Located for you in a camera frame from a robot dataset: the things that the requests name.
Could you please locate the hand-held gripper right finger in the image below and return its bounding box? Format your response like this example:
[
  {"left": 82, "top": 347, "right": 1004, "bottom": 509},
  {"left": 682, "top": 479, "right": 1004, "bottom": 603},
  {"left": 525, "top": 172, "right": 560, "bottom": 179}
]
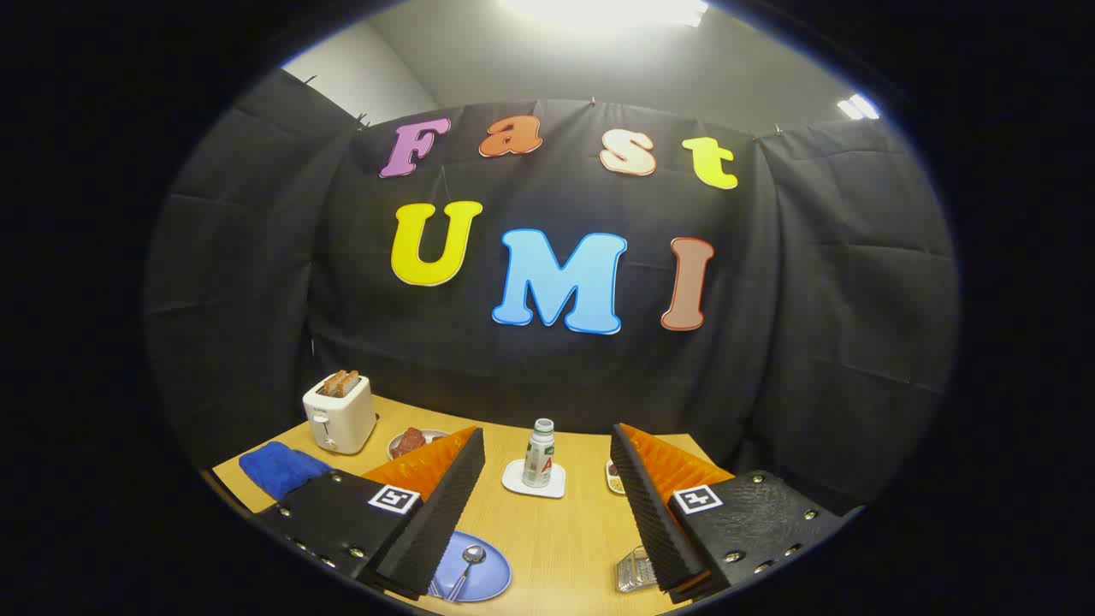
[{"left": 610, "top": 423, "right": 865, "bottom": 605}]

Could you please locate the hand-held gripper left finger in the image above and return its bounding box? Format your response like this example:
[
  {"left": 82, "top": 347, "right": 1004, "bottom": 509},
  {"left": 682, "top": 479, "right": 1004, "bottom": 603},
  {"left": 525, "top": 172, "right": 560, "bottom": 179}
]
[{"left": 252, "top": 426, "right": 486, "bottom": 601}]

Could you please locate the spoon with checked handle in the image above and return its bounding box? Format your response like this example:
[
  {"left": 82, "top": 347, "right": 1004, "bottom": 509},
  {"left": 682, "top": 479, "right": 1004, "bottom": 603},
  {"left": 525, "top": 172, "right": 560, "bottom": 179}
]
[{"left": 447, "top": 545, "right": 487, "bottom": 601}]

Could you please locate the white square coaster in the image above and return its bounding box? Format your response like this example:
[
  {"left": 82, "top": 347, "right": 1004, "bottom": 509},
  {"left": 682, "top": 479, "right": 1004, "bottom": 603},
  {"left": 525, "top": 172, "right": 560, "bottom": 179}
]
[{"left": 501, "top": 459, "right": 567, "bottom": 500}]

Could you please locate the grey oval food plate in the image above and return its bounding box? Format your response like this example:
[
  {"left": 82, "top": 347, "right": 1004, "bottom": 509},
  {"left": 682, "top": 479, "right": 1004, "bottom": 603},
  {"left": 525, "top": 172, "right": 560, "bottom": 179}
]
[{"left": 387, "top": 427, "right": 452, "bottom": 463}]

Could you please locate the blue round plate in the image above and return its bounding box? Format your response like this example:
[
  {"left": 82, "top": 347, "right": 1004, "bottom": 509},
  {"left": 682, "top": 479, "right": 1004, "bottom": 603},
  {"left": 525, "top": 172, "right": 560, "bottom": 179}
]
[{"left": 426, "top": 530, "right": 512, "bottom": 603}]

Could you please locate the white drink bottle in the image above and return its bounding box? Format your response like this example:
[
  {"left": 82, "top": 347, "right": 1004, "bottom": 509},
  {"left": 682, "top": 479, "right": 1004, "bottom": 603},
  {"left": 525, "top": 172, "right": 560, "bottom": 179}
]
[{"left": 523, "top": 418, "right": 556, "bottom": 489}]

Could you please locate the white toaster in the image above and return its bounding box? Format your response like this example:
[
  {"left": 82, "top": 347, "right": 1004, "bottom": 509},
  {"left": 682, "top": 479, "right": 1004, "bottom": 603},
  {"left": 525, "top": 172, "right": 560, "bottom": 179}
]
[{"left": 302, "top": 372, "right": 378, "bottom": 455}]

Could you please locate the blue folded towel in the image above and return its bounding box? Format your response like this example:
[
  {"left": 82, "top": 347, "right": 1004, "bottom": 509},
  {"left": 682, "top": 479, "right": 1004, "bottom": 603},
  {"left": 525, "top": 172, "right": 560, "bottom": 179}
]
[{"left": 239, "top": 441, "right": 333, "bottom": 502}]

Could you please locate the large ceiling light panel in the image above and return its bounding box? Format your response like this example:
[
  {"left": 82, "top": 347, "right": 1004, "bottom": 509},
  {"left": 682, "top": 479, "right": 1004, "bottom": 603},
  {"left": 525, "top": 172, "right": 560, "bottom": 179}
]
[{"left": 500, "top": 0, "right": 711, "bottom": 31}]

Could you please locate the metal wire cutlery basket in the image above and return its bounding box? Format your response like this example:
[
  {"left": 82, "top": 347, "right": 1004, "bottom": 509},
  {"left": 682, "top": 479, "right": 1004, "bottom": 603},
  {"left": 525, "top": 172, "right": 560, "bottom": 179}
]
[{"left": 616, "top": 546, "right": 660, "bottom": 594}]

